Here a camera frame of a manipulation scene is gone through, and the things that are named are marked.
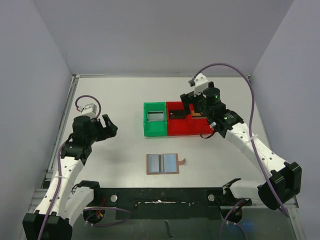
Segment green plastic bin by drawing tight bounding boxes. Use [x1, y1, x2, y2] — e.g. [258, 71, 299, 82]
[143, 101, 168, 137]

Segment brown leather card holder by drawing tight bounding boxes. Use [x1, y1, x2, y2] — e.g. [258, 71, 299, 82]
[146, 153, 186, 175]

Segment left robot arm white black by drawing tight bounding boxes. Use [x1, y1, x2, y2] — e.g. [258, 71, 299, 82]
[22, 114, 118, 240]

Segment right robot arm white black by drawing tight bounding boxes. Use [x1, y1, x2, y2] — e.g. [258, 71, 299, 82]
[180, 79, 302, 211]

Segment gold card in bin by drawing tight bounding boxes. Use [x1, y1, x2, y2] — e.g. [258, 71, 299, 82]
[191, 111, 206, 119]

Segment black card in bin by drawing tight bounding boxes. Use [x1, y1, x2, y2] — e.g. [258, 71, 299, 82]
[169, 109, 186, 119]

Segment blue white striped card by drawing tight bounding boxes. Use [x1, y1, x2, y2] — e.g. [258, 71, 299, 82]
[149, 154, 164, 173]

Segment right red plastic bin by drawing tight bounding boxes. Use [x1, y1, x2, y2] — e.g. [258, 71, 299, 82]
[186, 106, 214, 136]

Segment red plastic bin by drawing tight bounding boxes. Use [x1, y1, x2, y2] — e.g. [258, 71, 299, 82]
[166, 101, 188, 136]
[186, 106, 214, 136]

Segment middle red plastic bin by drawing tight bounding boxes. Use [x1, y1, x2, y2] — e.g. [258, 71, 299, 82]
[166, 101, 188, 136]

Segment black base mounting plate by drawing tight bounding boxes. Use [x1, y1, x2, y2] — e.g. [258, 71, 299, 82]
[89, 187, 238, 220]

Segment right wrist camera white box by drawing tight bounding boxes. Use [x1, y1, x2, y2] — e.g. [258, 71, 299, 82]
[188, 73, 209, 97]

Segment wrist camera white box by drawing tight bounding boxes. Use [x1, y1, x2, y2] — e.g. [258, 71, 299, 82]
[188, 73, 209, 97]
[80, 103, 98, 119]

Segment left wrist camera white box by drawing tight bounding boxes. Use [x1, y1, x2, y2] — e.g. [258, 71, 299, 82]
[80, 103, 98, 119]

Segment aluminium front rail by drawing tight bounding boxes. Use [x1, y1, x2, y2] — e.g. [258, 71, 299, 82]
[28, 188, 299, 213]

